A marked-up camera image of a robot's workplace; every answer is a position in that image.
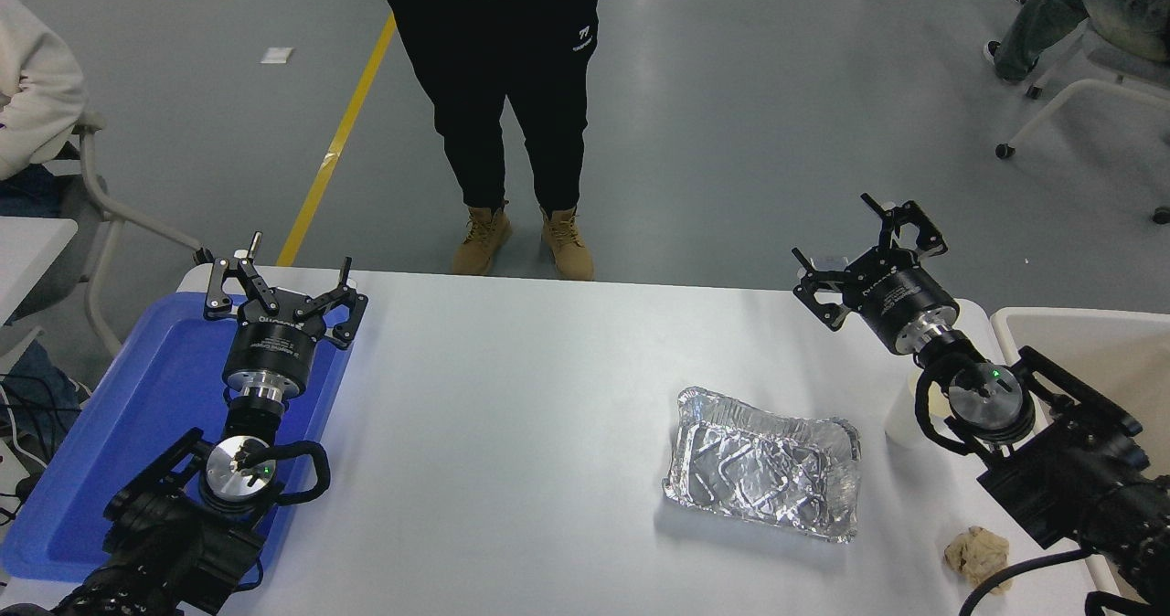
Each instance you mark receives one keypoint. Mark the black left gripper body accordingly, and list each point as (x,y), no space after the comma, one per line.
(270,349)

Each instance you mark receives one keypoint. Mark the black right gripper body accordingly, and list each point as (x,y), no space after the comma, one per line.
(905,301)

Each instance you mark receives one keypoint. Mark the white paper cup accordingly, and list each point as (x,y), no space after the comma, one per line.
(900,424)

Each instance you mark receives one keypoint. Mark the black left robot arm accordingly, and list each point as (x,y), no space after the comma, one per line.
(164,552)

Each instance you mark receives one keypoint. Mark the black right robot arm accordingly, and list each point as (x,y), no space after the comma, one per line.
(1079,479)

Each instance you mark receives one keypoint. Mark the clear floor plate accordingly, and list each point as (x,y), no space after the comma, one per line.
(832,261)

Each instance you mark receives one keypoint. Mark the blue plastic tray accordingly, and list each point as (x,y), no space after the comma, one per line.
(137,397)

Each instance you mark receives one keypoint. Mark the large pale bin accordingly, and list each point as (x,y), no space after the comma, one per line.
(1097,351)

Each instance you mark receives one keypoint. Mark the silver foil tray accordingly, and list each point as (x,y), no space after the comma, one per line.
(759,470)

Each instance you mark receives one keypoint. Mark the white paper scrap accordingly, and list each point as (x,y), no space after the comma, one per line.
(277,55)

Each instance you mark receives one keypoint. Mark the seated person on wheeled chair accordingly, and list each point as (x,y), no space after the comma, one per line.
(1042,22)

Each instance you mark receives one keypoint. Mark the crumpled tan paper ball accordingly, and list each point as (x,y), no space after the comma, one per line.
(976,552)

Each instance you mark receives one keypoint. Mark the standing person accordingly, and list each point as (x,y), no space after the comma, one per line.
(494,68)

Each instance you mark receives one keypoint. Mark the seated person at small table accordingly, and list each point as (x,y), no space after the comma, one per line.
(37,86)

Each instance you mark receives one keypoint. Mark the white frame chair grey seat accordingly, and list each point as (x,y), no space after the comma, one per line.
(96,186)

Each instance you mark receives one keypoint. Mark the white frame wheeled chair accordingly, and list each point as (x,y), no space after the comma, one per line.
(1097,90)

